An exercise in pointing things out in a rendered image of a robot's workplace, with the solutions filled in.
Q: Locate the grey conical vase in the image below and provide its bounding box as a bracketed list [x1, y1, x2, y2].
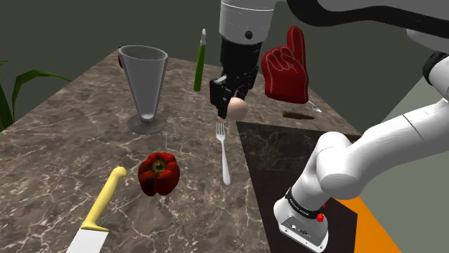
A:
[117, 45, 170, 135]

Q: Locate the silver spoon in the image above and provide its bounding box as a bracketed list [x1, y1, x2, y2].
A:
[307, 99, 323, 114]

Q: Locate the yellow handled knife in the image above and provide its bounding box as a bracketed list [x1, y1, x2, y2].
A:
[65, 165, 128, 253]

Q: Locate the red foam finger hand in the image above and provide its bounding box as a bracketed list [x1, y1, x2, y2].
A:
[260, 25, 310, 105]

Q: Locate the dark marbled robot stand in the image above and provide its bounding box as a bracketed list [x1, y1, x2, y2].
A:
[235, 121, 363, 253]

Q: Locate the silver fork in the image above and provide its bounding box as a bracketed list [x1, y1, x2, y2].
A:
[215, 121, 232, 188]

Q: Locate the dark olive tapered stick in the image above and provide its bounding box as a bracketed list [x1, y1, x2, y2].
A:
[282, 110, 316, 121]

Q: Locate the green leafy plant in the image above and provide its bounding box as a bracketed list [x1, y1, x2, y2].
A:
[0, 59, 73, 134]

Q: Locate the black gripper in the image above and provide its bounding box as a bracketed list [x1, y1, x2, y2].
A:
[209, 36, 263, 120]

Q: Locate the beige egg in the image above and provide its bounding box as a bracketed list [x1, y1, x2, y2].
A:
[227, 96, 249, 121]

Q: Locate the red bell pepper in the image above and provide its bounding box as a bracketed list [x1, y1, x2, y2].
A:
[137, 152, 181, 198]

